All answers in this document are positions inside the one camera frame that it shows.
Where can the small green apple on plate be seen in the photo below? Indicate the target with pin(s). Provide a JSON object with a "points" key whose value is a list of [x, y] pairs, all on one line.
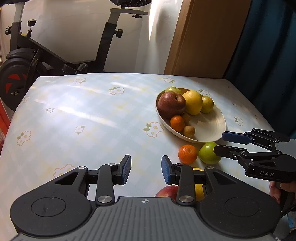
{"points": [[173, 89]]}

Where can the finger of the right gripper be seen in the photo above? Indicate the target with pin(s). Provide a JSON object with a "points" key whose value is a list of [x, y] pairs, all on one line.
{"points": [[233, 137], [227, 151]]}

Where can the black exercise bike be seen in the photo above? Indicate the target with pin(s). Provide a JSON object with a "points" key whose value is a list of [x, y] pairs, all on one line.
{"points": [[56, 38]]}

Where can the tangerine on plate left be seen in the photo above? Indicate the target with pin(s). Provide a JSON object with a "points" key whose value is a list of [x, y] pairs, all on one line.
{"points": [[177, 123]]}

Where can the yellow orange fruit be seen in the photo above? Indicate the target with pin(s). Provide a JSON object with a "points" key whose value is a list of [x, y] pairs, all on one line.
{"points": [[199, 192]]}

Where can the person right hand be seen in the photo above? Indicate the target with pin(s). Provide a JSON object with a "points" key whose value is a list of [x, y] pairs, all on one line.
{"points": [[276, 193]]}

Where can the beige round plate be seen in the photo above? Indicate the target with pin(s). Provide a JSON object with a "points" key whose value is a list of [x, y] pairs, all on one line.
{"points": [[209, 126]]}

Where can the large red apple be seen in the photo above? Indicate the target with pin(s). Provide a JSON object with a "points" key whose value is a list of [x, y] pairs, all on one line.
{"points": [[168, 191]]}

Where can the orange tangerine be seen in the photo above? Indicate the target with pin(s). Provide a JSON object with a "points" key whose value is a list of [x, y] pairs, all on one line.
{"points": [[187, 154]]}

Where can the brown kiwi on plate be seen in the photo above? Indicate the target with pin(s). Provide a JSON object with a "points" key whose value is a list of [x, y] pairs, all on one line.
{"points": [[189, 131]]}

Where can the red apple on plate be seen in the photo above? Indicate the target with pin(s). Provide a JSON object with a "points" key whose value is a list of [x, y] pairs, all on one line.
{"points": [[170, 104]]}

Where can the dark teal curtain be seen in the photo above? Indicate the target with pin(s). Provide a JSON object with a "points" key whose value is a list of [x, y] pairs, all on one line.
{"points": [[262, 66]]}

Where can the wooden door panel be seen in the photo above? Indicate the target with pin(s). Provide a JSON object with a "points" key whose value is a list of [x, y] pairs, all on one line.
{"points": [[205, 37]]}

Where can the red floral curtain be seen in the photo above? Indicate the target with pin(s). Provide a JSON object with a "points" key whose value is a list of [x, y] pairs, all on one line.
{"points": [[4, 125]]}

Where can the floral plaid tablecloth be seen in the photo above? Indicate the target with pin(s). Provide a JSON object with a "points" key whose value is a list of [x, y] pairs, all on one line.
{"points": [[94, 119]]}

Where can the yellow-green orange fruit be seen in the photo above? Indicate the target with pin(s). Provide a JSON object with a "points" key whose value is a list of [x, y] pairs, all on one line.
{"points": [[207, 104]]}

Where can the brown kiwi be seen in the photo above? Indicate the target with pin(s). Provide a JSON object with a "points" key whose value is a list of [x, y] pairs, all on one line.
{"points": [[189, 131], [186, 118]]}

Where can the big yellow citrus on plate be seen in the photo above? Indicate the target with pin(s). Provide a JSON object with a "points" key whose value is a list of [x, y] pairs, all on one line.
{"points": [[194, 102]]}

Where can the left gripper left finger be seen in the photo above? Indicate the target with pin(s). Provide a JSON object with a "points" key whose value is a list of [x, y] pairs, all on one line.
{"points": [[109, 175]]}

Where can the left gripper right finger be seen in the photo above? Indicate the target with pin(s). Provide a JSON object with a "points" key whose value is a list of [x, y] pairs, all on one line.
{"points": [[181, 175]]}

